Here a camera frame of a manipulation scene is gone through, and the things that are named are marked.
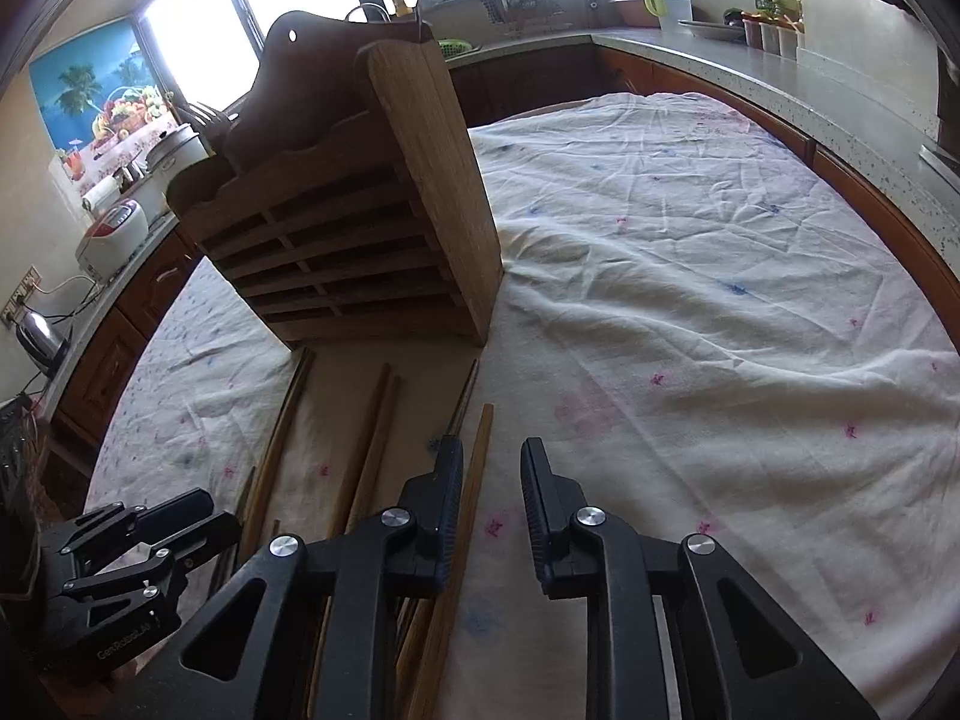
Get metal chopstick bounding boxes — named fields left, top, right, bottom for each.
left=428, top=359, right=480, bottom=455

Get wooden chopstick middle pair left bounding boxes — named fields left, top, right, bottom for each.
left=304, top=362, right=394, bottom=718

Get wooden chopstick pair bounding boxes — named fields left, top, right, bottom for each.
left=347, top=376, right=400, bottom=532
left=304, top=362, right=394, bottom=718

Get wooden chopstick middle pair right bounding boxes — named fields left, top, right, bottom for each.
left=347, top=376, right=400, bottom=532

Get steel electric kettle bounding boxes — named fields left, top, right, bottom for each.
left=16, top=309, right=70, bottom=379

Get white red rice cooker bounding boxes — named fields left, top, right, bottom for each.
left=75, top=199, right=149, bottom=283

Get white patterned tablecloth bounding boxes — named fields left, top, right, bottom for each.
left=267, top=94, right=958, bottom=718

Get paper towel roll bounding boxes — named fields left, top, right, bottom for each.
left=82, top=176, right=122, bottom=218

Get wooden utensil holder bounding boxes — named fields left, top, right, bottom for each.
left=167, top=11, right=503, bottom=346

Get large white rice cooker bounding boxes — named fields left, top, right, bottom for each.
left=146, top=124, right=208, bottom=193

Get metal fork in holder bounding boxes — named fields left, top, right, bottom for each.
left=174, top=103, right=233, bottom=153

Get tropical fruit poster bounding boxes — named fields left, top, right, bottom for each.
left=29, top=20, right=178, bottom=193

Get chrome sink faucet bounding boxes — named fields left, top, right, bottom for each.
left=345, top=2, right=391, bottom=23

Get white seasoning jars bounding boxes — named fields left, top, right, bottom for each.
left=742, top=15, right=805, bottom=62

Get pink bowl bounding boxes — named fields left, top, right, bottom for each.
left=610, top=0, right=661, bottom=29

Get green white pitcher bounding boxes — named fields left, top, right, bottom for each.
left=643, top=0, right=693, bottom=31

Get wall power outlet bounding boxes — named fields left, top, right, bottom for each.
left=0, top=265, right=43, bottom=325

